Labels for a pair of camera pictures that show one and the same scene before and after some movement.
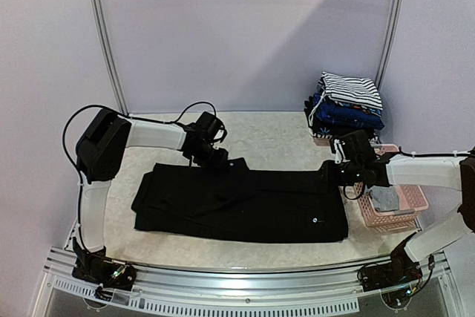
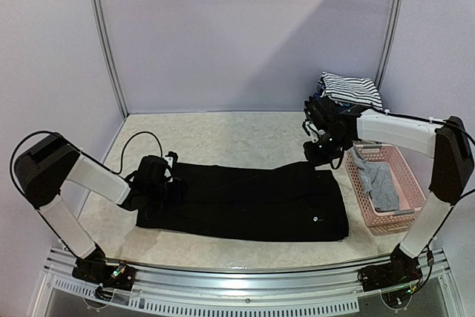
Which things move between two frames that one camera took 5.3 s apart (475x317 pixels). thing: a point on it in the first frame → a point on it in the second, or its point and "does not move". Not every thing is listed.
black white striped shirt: [358, 90] does not move
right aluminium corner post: [395, 18] does not move
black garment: [224, 200] does not move
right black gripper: [326, 173] → [316, 154]
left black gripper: [220, 162] → [177, 192]
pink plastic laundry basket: [412, 203] does not move
